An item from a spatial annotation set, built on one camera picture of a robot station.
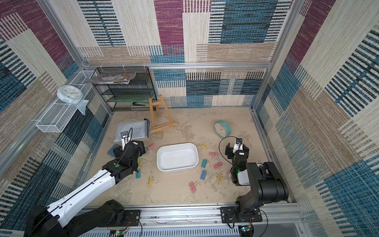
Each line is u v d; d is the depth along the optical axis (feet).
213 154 3.08
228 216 2.39
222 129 3.21
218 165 2.91
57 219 1.30
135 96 3.65
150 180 2.78
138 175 2.83
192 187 2.71
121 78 2.86
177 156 3.03
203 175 2.83
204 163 2.99
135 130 3.59
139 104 3.62
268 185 1.44
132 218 2.38
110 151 3.17
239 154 2.34
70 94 2.47
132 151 2.01
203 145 3.18
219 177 2.79
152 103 3.07
